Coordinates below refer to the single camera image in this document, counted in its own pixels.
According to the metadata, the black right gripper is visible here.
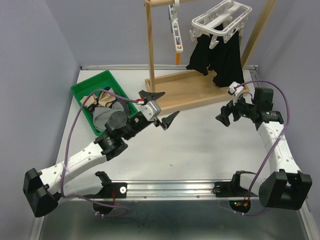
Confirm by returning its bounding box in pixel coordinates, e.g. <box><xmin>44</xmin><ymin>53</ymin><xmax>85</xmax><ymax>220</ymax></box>
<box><xmin>214</xmin><ymin>92</ymin><xmax>258</xmax><ymax>127</ymax></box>

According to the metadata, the wooden clothes rack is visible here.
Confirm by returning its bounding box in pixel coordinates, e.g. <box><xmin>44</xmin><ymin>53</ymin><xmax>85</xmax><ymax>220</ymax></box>
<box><xmin>144</xmin><ymin>0</ymin><xmax>277</xmax><ymax>114</ymax></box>

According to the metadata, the blue striped underwear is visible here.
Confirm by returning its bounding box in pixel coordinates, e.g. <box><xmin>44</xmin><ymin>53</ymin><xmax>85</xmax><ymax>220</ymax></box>
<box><xmin>116</xmin><ymin>97</ymin><xmax>138</xmax><ymax>117</ymax></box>

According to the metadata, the black underwear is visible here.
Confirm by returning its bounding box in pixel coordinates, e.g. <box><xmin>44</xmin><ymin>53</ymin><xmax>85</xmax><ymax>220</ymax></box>
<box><xmin>186</xmin><ymin>30</ymin><xmax>244</xmax><ymax>88</ymax></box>

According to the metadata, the grey underwear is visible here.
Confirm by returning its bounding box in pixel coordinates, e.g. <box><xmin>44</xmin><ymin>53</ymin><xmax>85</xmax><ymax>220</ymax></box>
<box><xmin>92</xmin><ymin>102</ymin><xmax>124</xmax><ymax>132</ymax></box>

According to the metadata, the beige underwear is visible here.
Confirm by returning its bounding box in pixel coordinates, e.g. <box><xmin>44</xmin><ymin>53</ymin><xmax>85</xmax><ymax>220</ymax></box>
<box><xmin>84</xmin><ymin>92</ymin><xmax>117</xmax><ymax>112</ymax></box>

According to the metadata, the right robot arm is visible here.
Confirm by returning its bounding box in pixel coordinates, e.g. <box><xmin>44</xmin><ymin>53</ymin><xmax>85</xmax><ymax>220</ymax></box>
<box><xmin>212</xmin><ymin>82</ymin><xmax>312</xmax><ymax>214</ymax></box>

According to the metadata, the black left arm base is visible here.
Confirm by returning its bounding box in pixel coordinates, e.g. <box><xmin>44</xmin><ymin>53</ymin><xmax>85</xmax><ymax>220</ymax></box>
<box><xmin>81</xmin><ymin>171</ymin><xmax>128</xmax><ymax>199</ymax></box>

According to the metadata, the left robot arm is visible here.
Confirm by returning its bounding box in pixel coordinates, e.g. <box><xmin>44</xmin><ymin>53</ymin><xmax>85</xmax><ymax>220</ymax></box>
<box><xmin>22</xmin><ymin>90</ymin><xmax>179</xmax><ymax>218</ymax></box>

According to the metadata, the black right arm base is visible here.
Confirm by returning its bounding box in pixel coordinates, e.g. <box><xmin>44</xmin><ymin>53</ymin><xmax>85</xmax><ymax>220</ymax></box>
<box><xmin>212</xmin><ymin>170</ymin><xmax>256</xmax><ymax>198</ymax></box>

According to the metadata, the white rectangular clip hanger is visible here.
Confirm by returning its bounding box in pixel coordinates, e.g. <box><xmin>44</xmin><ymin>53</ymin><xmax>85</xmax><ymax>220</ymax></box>
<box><xmin>189</xmin><ymin>0</ymin><xmax>253</xmax><ymax>49</ymax></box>

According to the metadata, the white straight clip hanger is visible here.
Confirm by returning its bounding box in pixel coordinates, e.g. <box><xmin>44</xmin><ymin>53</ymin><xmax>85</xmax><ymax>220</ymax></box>
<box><xmin>168</xmin><ymin>0</ymin><xmax>184</xmax><ymax>54</ymax></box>

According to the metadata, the orange clothes peg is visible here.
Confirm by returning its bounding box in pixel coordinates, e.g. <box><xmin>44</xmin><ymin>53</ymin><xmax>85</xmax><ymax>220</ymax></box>
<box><xmin>175</xmin><ymin>52</ymin><xmax>181</xmax><ymax>65</ymax></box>

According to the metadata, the green plastic tray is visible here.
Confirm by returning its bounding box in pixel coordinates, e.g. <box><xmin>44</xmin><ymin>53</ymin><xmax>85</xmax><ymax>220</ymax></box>
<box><xmin>70</xmin><ymin>70</ymin><xmax>128</xmax><ymax>136</ymax></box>

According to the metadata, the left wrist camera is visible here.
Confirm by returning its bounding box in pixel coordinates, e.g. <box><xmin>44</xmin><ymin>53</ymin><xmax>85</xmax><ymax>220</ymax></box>
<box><xmin>136</xmin><ymin>98</ymin><xmax>162</xmax><ymax>122</ymax></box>

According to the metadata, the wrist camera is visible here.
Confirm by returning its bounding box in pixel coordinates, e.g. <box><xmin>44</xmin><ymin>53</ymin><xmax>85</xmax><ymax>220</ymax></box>
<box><xmin>227</xmin><ymin>81</ymin><xmax>245</xmax><ymax>105</ymax></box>
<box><xmin>136</xmin><ymin>98</ymin><xmax>162</xmax><ymax>122</ymax></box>

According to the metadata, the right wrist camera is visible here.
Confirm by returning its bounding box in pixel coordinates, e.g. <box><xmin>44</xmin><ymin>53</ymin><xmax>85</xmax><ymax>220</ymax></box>
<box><xmin>227</xmin><ymin>81</ymin><xmax>245</xmax><ymax>105</ymax></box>

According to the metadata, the aluminium mounting rail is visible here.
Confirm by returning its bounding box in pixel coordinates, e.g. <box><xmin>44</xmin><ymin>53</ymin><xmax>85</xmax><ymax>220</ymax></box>
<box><xmin>63</xmin><ymin>176</ymin><xmax>249</xmax><ymax>202</ymax></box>

